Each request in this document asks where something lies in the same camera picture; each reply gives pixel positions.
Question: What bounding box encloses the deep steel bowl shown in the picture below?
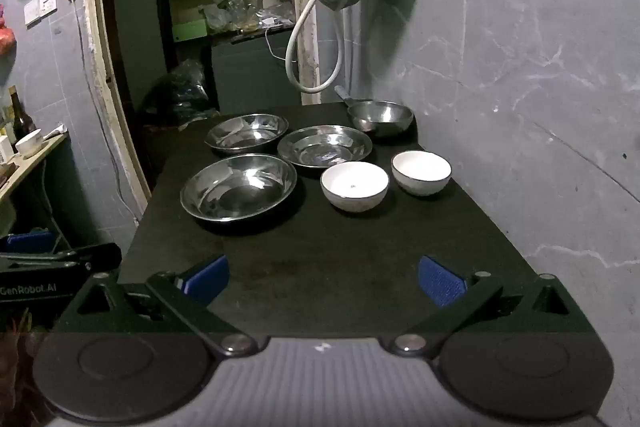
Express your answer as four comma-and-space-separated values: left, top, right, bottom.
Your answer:
347, 100, 415, 138

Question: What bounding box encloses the red plastic bag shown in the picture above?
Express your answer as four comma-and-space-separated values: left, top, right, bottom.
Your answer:
0, 4, 17, 55

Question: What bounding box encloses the small white bowl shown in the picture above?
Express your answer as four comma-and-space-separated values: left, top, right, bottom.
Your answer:
15, 128, 45, 158

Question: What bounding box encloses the black cabinet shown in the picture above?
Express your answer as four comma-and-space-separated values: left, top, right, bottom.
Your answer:
210, 32, 302, 115

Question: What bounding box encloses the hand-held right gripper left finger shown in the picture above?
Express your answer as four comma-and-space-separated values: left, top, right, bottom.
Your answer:
52, 255, 257, 358

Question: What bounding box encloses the wooden counter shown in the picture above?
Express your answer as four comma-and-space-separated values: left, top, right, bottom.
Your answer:
0, 132, 68, 204

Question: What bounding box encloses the thin white wire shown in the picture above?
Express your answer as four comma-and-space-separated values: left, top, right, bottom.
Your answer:
264, 26, 289, 64

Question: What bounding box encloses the pile of clear plastic bags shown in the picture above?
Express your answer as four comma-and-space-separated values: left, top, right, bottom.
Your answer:
202, 0, 296, 32

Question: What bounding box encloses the white wall pipe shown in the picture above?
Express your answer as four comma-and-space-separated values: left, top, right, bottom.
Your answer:
344, 4, 362, 91

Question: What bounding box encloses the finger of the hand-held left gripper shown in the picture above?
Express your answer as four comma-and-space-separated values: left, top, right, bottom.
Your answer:
0, 231, 122, 273

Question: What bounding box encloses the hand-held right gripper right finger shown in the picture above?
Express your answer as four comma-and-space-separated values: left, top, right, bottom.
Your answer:
390, 255, 596, 355

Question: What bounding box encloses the green box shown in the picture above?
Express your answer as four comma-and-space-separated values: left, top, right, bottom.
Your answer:
171, 19, 208, 42

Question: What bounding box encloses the door frame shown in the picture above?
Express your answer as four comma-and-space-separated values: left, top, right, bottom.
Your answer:
82, 0, 152, 204

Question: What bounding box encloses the white wall switch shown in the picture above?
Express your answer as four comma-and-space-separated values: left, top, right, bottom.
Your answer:
25, 0, 57, 28

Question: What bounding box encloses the black plastic bag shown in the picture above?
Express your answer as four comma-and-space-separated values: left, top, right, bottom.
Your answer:
142, 59, 221, 131

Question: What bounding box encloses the white ceramic bowl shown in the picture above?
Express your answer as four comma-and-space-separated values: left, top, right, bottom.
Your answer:
320, 161, 390, 214
391, 150, 453, 196

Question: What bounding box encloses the dark glass bottle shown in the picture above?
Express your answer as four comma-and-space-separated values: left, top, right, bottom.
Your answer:
9, 85, 37, 141

